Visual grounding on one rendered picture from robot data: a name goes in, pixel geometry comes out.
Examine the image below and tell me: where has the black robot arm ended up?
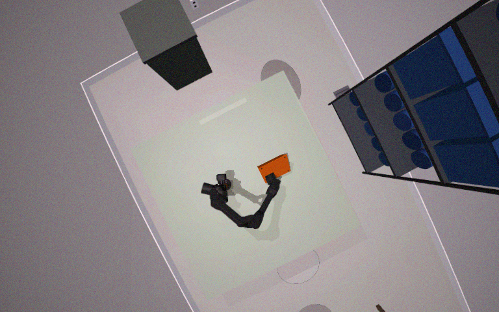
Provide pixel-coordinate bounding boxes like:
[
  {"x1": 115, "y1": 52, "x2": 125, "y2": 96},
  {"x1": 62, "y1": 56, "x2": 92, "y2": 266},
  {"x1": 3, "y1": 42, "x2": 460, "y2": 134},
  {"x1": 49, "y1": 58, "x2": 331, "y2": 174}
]
[{"x1": 201, "y1": 173, "x2": 281, "y2": 229}]

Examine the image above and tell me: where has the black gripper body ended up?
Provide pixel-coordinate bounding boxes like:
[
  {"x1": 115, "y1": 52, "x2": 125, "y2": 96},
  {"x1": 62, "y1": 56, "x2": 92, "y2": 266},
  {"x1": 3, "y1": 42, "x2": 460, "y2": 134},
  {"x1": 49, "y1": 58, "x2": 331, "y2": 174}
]
[{"x1": 216, "y1": 174, "x2": 228, "y2": 203}]

